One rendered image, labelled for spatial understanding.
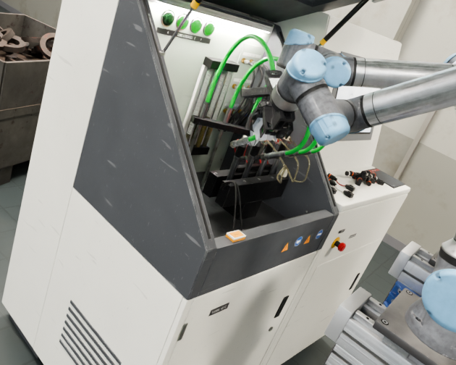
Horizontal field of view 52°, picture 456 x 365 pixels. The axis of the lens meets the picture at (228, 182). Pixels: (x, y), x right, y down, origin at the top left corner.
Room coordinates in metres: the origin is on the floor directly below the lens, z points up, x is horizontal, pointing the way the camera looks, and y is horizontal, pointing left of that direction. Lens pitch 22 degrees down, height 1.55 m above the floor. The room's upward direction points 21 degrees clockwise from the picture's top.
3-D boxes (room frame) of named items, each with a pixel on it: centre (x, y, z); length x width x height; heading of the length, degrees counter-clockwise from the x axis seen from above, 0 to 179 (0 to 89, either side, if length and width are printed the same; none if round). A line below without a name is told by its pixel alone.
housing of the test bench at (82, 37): (1.98, 0.18, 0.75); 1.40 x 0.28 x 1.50; 145
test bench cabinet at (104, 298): (1.44, 0.03, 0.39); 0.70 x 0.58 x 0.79; 145
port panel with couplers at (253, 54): (1.77, 0.08, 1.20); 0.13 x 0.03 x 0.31; 145
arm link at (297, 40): (1.40, -0.05, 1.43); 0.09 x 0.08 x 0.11; 93
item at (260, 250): (1.29, -0.20, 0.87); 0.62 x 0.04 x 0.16; 145
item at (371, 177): (1.95, -0.54, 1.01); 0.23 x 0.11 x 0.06; 145
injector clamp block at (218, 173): (1.53, -0.07, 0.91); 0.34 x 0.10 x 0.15; 145
